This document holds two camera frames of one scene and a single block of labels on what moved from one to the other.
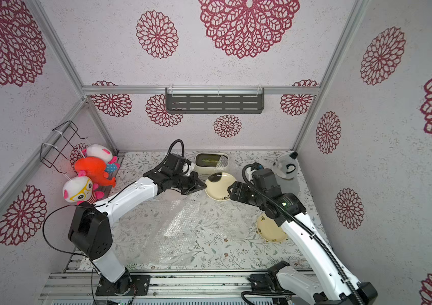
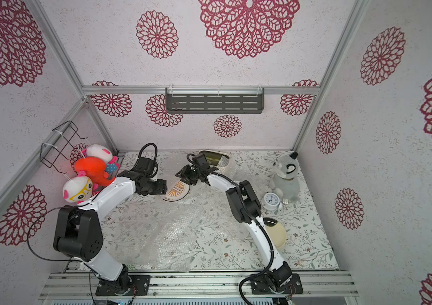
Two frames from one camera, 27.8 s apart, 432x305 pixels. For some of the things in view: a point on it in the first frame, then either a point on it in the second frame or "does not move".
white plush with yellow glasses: (80, 189) does not move
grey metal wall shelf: (214, 100) does not move
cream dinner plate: (218, 190) to (276, 231)
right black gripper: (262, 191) to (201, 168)
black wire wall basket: (58, 143) does not move
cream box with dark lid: (209, 163) does not move
